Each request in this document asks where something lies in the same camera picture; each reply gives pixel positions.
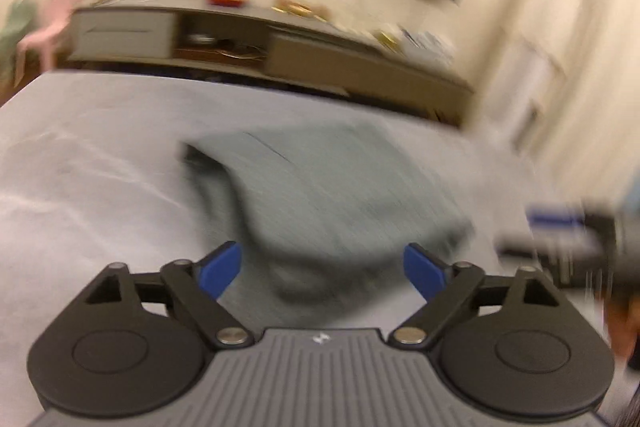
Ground pink plastic chair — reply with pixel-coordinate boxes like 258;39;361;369
17;0;84;70

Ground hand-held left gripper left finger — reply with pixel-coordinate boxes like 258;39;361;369
85;242;255;350

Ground white standing air conditioner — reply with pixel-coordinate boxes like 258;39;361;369
500;0;606;158

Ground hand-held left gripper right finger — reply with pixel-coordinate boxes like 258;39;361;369
389;244;561;349

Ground green plastic chair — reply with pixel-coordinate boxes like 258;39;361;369
0;0;41;88

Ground grey pants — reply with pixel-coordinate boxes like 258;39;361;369
180;122;476;308

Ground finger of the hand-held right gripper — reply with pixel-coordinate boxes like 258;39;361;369
495;233;601;259
527;203;588;229

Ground grey TV cabinet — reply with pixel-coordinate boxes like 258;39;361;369
65;0;476;128

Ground white storage box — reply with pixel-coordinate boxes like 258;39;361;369
400;27;456;68

